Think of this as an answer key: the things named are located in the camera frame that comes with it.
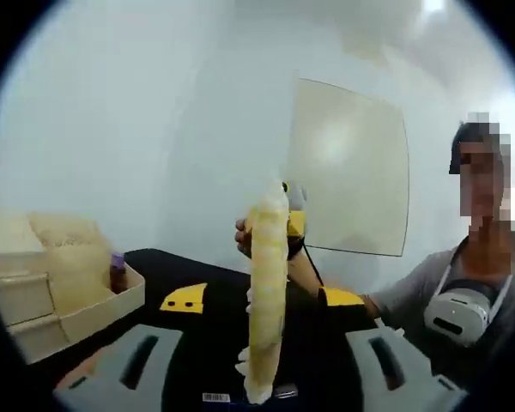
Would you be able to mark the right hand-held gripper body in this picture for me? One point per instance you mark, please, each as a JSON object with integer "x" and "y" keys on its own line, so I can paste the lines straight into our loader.
{"x": 297, "y": 199}

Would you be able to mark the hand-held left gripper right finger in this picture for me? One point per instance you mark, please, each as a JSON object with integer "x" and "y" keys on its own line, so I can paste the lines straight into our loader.
{"x": 412, "y": 377}

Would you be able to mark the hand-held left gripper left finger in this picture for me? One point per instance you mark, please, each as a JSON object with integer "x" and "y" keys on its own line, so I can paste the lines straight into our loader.
{"x": 111, "y": 377}

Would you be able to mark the cream drawer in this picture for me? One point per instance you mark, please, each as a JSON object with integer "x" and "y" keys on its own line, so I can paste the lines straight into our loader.
{"x": 21, "y": 300}
{"x": 38, "y": 341}

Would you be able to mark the yellow lace-trimmed cloth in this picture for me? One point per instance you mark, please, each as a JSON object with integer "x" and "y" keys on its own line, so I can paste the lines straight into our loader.
{"x": 268, "y": 300}

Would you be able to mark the purple cap cosmetic bottle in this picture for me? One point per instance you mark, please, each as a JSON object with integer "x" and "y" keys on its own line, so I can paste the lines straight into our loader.
{"x": 118, "y": 274}

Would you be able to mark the dark blue cosmetic bottle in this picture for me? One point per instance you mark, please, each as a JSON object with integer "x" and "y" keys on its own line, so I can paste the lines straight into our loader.
{"x": 216, "y": 398}

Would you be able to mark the person's left hand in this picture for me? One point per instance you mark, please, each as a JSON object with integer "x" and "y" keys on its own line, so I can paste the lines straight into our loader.
{"x": 80, "y": 371}

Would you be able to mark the person's right hand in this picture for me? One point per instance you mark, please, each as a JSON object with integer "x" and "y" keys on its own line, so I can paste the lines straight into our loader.
{"x": 244, "y": 240}

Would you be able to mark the cream desktop organizer cabinet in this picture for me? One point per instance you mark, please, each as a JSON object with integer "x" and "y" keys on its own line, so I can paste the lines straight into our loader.
{"x": 90, "y": 309}

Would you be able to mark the white chest device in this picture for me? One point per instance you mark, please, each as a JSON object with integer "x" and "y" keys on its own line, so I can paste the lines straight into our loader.
{"x": 455, "y": 313}

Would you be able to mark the person in grey shirt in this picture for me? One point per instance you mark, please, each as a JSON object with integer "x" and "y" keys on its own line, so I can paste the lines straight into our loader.
{"x": 412, "y": 292}

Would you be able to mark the black table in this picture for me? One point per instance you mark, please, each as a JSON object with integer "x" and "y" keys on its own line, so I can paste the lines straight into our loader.
{"x": 189, "y": 266}

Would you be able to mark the person's head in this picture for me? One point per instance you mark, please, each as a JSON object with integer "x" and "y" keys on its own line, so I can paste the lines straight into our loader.
{"x": 454, "y": 163}

